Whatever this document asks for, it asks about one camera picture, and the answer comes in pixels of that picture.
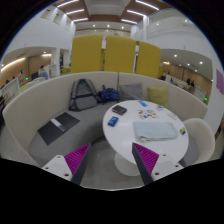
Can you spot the white table pedestal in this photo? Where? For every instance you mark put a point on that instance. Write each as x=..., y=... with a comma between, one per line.
x=126, y=165

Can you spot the white round-backed chair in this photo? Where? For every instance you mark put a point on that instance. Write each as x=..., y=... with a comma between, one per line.
x=200, y=136

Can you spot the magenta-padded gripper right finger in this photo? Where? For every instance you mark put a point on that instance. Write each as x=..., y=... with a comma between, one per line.
x=146, y=158

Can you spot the light blue towel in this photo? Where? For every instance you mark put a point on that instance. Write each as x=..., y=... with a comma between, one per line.
x=155, y=130

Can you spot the dark brown wallet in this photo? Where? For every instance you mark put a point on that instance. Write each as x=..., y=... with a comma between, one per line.
x=119, y=110

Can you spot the pink wall poster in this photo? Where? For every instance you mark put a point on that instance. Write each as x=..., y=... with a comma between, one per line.
x=219, y=81

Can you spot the small clear blue-topped box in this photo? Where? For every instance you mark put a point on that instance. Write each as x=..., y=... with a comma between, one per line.
x=160, y=107

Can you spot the grey cushion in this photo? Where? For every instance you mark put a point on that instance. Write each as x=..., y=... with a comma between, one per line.
x=131, y=91

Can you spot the yellow-green cushion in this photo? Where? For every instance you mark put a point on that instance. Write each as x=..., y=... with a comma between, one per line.
x=158, y=96

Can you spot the black laptop sleeve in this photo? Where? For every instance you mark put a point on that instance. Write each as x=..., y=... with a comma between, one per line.
x=55, y=128

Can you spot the white flat box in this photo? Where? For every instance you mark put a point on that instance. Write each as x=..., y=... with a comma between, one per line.
x=172, y=116

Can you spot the blue card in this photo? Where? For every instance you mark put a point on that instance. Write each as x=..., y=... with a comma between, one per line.
x=142, y=103

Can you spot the grey backpack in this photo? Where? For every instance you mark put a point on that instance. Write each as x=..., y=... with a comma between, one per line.
x=82, y=95

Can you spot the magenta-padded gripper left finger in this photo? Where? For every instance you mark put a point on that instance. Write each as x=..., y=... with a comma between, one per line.
x=77, y=159

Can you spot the colourful sticker sheet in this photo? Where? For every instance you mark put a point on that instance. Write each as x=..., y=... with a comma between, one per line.
x=147, y=114

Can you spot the curved beige sofa bench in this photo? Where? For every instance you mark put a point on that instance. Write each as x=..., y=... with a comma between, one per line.
x=33, y=106

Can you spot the yellow upholstered panel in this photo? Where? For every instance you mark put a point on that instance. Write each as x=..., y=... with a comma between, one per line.
x=148, y=60
x=86, y=53
x=120, y=53

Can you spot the dark blue dotted bag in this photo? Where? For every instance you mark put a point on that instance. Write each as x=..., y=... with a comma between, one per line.
x=108, y=95

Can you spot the blue rectangular box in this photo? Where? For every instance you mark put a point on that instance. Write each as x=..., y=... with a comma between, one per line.
x=113, y=121

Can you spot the person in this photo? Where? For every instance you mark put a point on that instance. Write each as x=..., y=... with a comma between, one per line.
x=42, y=72

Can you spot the ceiling strip lights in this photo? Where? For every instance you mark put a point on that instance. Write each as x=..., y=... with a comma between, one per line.
x=75, y=11

